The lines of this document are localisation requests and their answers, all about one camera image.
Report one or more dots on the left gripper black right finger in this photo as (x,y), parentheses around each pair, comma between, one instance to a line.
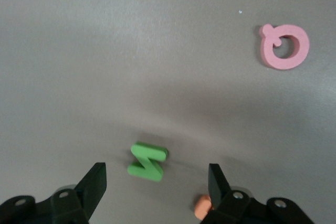
(218,187)

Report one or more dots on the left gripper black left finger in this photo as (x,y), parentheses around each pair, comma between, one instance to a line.
(92,187)

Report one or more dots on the green foam letter N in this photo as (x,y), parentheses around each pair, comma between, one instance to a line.
(147,163)

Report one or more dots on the orange foam letter E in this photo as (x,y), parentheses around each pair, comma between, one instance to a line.
(202,207)

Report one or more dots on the brown table cover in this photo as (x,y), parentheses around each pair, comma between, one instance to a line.
(105,51)

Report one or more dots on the pink foam letter Q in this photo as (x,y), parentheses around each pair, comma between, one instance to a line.
(267,53)

